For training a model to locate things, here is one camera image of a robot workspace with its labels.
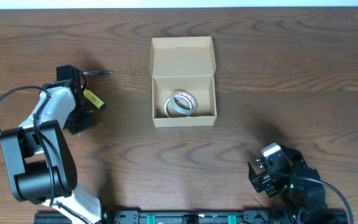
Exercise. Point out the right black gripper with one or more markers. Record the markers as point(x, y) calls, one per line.
point(262, 181)

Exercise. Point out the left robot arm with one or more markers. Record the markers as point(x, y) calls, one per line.
point(39, 164)

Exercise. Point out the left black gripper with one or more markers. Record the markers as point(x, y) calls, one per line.
point(74, 126)

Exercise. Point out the clear tape roll red-print core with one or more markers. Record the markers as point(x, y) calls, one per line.
point(189, 97)

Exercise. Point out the cardboard box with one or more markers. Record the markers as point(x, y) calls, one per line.
point(183, 63)

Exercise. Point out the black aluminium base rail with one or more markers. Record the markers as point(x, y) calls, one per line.
point(232, 217)

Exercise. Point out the yellow highlighter marker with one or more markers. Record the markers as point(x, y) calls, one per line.
point(89, 95)

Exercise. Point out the white-core clear tape roll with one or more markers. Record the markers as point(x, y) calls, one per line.
point(170, 112)

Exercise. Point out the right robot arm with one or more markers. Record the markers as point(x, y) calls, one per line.
point(287, 175)

